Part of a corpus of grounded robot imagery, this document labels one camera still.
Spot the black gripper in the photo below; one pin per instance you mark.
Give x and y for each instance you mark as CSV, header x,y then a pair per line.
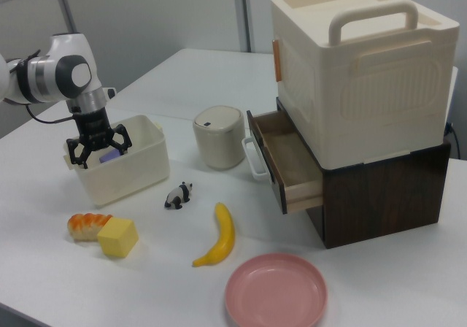
x,y
91,126

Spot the translucent white plastic box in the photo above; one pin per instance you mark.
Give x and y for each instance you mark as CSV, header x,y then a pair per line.
x,y
124,181

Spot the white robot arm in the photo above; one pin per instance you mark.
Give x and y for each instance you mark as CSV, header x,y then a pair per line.
x,y
65,71

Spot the purple foam cube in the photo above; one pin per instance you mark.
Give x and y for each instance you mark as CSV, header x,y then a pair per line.
x,y
109,156

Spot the toy bread loaf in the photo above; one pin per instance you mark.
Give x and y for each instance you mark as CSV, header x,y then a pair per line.
x,y
85,225

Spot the panda toy figure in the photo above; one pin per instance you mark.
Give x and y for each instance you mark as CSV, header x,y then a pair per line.
x,y
177,195

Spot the yellow sponge block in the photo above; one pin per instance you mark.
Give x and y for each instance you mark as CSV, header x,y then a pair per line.
x,y
118,237

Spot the white lidded trash can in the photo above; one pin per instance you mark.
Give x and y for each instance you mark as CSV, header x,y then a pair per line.
x,y
219,141

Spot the yellow toy banana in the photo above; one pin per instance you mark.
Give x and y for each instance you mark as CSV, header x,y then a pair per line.
x,y
224,239

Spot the pink plastic plate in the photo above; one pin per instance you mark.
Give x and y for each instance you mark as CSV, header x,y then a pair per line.
x,y
275,290

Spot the dark brown wooden cabinet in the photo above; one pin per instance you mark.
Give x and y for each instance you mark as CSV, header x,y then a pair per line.
x,y
383,203

